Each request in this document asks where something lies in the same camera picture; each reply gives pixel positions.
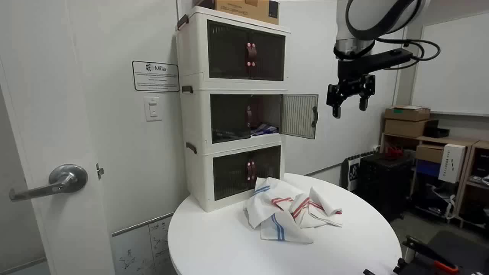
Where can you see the cardboard box on shelf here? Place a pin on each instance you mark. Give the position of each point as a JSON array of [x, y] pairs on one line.
[[405, 120]]

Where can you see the smoked translucent cabinet door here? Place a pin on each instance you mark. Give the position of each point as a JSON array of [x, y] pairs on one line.
[[300, 114]]

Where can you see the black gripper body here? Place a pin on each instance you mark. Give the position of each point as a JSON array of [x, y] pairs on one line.
[[352, 73]]

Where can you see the white door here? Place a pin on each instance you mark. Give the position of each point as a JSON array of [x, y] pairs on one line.
[[46, 105]]

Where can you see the white stacked storage cabinet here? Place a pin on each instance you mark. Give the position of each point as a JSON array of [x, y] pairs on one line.
[[232, 90]]

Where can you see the white wall sign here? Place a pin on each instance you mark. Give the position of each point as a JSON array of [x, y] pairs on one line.
[[154, 76]]

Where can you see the white striped dish towel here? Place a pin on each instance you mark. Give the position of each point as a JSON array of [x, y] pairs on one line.
[[283, 212]]

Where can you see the wooden shelf unit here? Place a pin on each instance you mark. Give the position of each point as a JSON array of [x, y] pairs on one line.
[[454, 212]]

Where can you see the silver door lever handle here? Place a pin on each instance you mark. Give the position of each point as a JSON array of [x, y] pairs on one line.
[[64, 178]]

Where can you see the black cabinet on floor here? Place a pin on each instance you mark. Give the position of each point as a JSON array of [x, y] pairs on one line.
[[384, 181]]

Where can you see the cardboard box atop cabinet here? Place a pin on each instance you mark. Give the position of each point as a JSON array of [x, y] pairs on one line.
[[257, 9]]

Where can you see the white product box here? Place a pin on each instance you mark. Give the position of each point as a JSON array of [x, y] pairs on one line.
[[451, 162]]

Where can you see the white light switch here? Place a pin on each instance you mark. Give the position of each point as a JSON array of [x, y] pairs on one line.
[[153, 108]]

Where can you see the white whiteboard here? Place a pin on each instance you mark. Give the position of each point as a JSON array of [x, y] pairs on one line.
[[457, 79]]

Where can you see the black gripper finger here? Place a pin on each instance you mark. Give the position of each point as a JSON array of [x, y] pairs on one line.
[[333, 99], [368, 87]]

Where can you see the black red tool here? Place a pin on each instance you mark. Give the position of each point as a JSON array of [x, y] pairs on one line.
[[422, 259]]

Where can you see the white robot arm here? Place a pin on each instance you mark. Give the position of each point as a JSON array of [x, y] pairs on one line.
[[362, 47]]

